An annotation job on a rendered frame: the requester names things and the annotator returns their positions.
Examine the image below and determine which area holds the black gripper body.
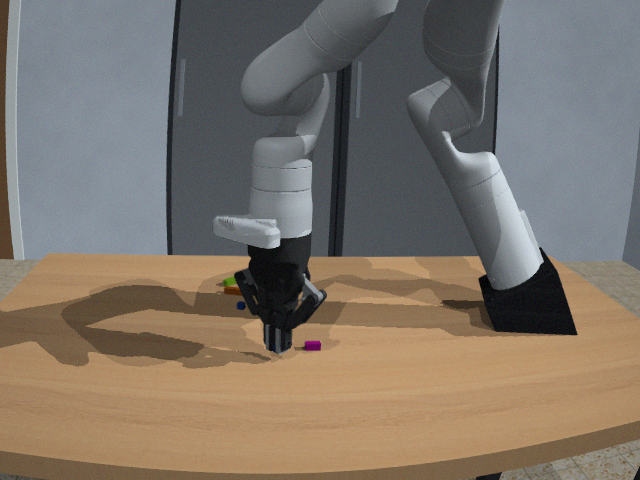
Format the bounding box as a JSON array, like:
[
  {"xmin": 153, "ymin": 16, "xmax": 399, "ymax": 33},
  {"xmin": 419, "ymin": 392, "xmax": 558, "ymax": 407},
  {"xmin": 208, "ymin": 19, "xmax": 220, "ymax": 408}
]
[{"xmin": 248, "ymin": 232, "xmax": 312, "ymax": 303}]

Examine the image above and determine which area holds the orange rod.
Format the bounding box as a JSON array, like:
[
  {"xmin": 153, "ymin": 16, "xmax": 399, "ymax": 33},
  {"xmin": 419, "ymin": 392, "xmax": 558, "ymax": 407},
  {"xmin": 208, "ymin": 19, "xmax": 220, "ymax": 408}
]
[{"xmin": 224, "ymin": 286, "xmax": 242, "ymax": 296}]

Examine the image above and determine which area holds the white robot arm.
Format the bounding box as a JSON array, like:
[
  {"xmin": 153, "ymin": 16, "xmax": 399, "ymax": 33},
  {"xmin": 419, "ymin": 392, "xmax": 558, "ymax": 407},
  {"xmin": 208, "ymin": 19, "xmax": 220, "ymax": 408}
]
[{"xmin": 213, "ymin": 0, "xmax": 544, "ymax": 290}]

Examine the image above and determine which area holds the small magenta block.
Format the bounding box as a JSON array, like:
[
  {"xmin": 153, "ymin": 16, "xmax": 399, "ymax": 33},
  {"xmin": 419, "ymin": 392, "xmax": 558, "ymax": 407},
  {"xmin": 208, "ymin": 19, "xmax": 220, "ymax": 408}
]
[{"xmin": 305, "ymin": 341, "xmax": 321, "ymax": 351}]

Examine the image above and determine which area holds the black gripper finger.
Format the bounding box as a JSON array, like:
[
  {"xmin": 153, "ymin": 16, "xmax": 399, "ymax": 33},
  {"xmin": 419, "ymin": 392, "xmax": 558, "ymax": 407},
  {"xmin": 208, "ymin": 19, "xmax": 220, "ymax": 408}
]
[
  {"xmin": 234, "ymin": 267, "xmax": 276, "ymax": 351},
  {"xmin": 273, "ymin": 273, "xmax": 327, "ymax": 355}
]

